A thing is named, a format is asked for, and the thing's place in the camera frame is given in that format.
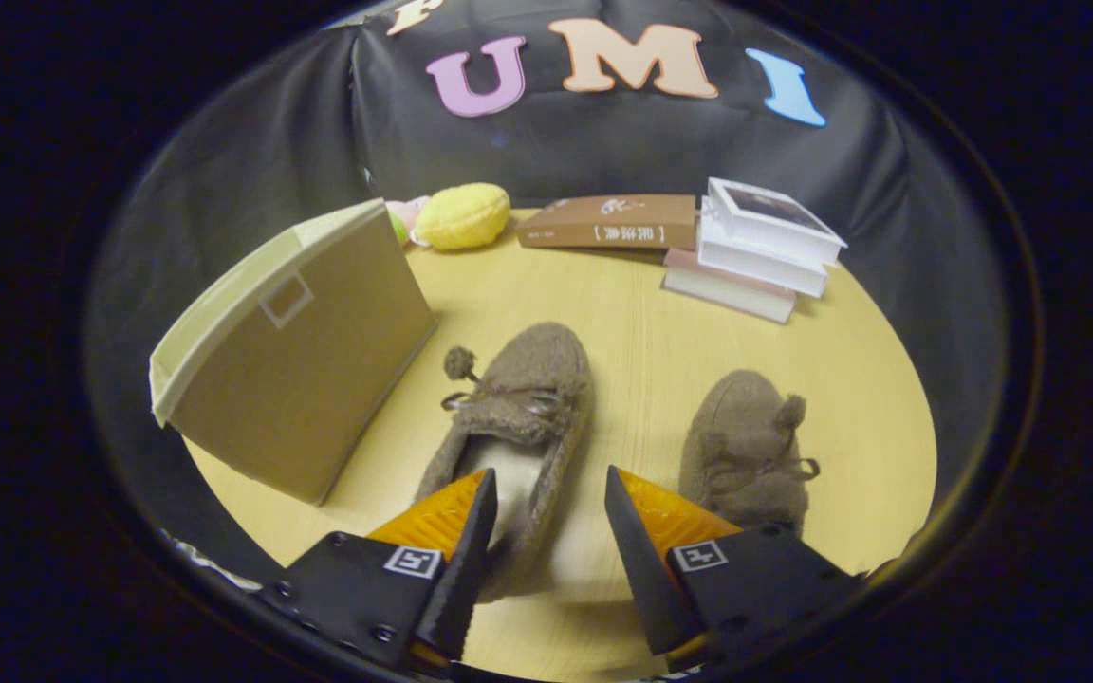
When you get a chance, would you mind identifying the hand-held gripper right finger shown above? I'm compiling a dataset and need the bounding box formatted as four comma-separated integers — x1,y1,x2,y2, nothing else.
603,465,866,665

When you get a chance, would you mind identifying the brown fuzzy shoe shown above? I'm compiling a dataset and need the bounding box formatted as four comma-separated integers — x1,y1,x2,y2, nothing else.
677,368,822,538
414,321,595,604

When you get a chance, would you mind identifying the brown cardboard storage box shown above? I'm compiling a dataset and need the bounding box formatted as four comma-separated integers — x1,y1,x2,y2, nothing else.
148,197,440,507

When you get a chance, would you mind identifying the yellow plush toy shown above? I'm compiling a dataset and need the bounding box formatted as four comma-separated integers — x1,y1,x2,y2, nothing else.
385,182,512,252

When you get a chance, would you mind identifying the pinkish book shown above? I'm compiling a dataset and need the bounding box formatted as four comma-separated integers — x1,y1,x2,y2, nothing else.
662,249,799,325

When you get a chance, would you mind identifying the white book with dark cover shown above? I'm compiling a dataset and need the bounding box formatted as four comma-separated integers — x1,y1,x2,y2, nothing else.
706,177,848,268

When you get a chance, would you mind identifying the brown book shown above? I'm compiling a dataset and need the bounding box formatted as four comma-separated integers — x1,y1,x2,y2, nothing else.
515,194,699,252

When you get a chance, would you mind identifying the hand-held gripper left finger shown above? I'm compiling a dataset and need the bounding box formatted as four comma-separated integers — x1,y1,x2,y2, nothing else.
257,468,500,671

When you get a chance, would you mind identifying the black backdrop cloth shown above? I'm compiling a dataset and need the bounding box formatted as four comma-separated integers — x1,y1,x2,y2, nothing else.
82,0,1024,580

